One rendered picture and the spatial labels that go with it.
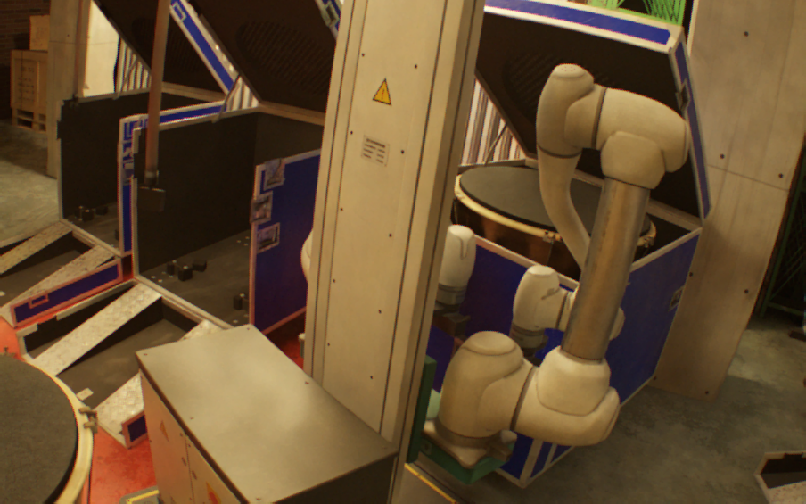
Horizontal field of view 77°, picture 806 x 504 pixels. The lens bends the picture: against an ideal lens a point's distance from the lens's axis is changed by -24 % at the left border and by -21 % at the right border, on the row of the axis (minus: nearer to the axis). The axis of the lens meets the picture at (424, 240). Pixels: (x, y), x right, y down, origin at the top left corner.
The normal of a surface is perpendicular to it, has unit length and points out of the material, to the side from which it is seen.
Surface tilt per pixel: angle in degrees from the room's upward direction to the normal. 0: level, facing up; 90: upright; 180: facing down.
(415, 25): 90
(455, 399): 88
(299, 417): 0
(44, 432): 0
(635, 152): 85
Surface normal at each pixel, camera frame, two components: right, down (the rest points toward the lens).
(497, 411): -0.33, 0.33
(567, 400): -0.28, 0.08
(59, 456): 0.15, -0.92
